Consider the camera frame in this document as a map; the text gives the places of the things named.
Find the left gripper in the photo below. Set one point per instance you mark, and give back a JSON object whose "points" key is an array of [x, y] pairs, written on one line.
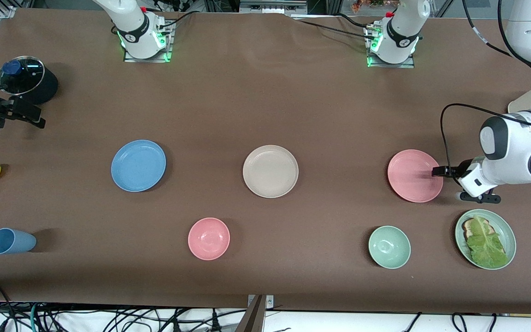
{"points": [[462, 168]]}

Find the pink plate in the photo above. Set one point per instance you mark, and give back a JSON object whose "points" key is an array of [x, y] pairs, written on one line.
{"points": [[410, 176]]}

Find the blue plate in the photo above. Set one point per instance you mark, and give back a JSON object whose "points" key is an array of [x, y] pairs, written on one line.
{"points": [[138, 166]]}

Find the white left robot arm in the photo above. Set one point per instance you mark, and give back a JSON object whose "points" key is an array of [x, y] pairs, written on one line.
{"points": [[514, 147]]}

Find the toasted bread slice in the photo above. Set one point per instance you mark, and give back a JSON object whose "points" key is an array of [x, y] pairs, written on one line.
{"points": [[468, 226]]}

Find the green lettuce leaf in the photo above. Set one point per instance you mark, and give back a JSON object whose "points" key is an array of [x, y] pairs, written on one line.
{"points": [[486, 244]]}

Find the green plate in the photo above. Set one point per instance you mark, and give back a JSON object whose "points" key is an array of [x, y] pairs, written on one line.
{"points": [[507, 230]]}

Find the small green bowl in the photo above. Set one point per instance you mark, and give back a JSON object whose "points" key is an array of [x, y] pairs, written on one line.
{"points": [[389, 247]]}

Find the blue cup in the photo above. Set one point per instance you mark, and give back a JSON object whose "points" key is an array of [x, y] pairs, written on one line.
{"points": [[12, 241]]}

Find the brown table cover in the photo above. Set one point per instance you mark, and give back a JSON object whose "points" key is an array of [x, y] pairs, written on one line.
{"points": [[293, 92]]}

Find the beige plate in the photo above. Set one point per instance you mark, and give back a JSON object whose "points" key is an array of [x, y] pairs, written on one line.
{"points": [[270, 171]]}

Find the colourful toy food pile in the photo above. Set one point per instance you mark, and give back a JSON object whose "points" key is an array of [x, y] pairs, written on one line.
{"points": [[367, 4]]}

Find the small pink bowl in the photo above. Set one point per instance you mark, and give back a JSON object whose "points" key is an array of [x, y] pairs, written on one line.
{"points": [[209, 239]]}

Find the grey metal box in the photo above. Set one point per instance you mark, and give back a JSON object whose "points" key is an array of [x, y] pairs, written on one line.
{"points": [[272, 5]]}

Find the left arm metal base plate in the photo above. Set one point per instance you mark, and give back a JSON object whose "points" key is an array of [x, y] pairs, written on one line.
{"points": [[408, 65]]}

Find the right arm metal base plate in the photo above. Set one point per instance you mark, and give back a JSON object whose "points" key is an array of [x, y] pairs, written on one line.
{"points": [[148, 57]]}

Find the silver table edge bracket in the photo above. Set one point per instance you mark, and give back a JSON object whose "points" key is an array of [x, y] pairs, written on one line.
{"points": [[270, 300]]}

